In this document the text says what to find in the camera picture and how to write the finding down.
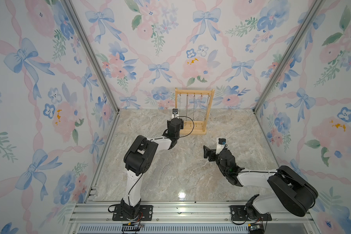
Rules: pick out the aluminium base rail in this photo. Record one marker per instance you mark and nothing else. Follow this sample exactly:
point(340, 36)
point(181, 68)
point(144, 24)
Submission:
point(180, 217)

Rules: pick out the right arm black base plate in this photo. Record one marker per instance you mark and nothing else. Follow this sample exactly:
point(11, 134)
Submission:
point(242, 213)

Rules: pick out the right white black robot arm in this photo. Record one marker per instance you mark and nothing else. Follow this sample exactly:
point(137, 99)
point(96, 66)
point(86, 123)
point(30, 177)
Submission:
point(290, 191)

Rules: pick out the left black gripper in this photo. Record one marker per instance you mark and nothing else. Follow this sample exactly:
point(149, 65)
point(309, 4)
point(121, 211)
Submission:
point(181, 124)

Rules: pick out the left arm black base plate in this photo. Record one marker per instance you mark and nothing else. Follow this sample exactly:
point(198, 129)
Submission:
point(126, 213)

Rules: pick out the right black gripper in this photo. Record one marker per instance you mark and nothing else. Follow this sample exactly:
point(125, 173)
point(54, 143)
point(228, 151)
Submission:
point(212, 153)

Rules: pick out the aluminium corner post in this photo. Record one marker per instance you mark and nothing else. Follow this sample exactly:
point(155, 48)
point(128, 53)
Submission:
point(309, 18)
point(76, 23)

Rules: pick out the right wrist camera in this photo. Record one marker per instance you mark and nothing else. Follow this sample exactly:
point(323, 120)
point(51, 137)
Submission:
point(221, 143)

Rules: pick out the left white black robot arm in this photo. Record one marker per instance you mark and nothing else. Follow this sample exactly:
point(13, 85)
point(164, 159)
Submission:
point(138, 160)

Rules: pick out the wooden jewelry display stand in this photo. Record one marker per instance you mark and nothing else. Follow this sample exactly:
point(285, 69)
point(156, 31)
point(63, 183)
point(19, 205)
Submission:
point(194, 107)

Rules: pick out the left aluminium corner post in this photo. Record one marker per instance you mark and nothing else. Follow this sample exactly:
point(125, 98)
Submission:
point(76, 23)

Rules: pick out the right aluminium corner post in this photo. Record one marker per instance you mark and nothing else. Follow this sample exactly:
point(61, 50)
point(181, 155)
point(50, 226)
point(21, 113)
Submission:
point(309, 18)

